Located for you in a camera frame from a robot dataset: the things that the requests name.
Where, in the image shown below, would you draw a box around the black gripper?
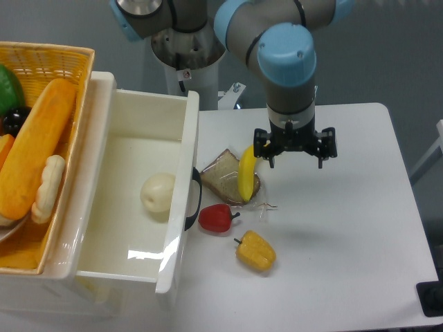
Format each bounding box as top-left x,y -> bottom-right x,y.
253,118 -> 338,169

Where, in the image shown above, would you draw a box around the white drawer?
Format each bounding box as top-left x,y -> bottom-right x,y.
75,88 -> 203,295

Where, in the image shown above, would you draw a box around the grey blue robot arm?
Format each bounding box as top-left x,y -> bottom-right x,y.
109,1 -> 354,161

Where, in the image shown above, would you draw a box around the white drawer cabinet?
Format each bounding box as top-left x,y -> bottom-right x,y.
1,72 -> 180,315

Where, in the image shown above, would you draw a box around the yellow toy banana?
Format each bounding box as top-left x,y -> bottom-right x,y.
237,145 -> 265,203

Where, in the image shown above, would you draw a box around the bread slice in plastic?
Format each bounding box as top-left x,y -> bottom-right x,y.
200,149 -> 248,206

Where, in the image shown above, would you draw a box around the red toy bell pepper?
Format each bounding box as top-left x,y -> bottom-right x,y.
198,204 -> 240,233

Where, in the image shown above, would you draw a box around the yellow toy bell pepper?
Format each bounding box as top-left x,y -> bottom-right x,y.
234,230 -> 276,272

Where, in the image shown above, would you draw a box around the black device at edge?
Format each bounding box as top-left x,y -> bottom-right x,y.
416,281 -> 442,317

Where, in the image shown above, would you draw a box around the cream toy croissant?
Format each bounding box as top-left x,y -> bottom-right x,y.
31,155 -> 66,224

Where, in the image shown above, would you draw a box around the yellow wicker basket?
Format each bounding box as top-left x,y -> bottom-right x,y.
1,41 -> 95,275

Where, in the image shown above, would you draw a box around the orange toy baguette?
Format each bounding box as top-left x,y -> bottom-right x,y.
1,78 -> 76,226

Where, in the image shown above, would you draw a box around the dark purple toy grapes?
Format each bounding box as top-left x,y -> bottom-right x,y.
2,106 -> 32,138

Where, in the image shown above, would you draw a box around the green toy vegetable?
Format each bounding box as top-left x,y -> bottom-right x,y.
0,64 -> 26,116

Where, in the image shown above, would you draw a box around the orange toy carrot piece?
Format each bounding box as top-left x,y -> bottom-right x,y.
0,134 -> 15,169

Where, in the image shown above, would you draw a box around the white plate in basket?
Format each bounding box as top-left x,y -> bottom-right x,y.
0,213 -> 30,242

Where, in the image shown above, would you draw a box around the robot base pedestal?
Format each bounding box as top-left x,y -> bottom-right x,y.
151,21 -> 226,111

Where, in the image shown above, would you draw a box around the white frame at right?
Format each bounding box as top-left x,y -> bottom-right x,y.
409,120 -> 442,186

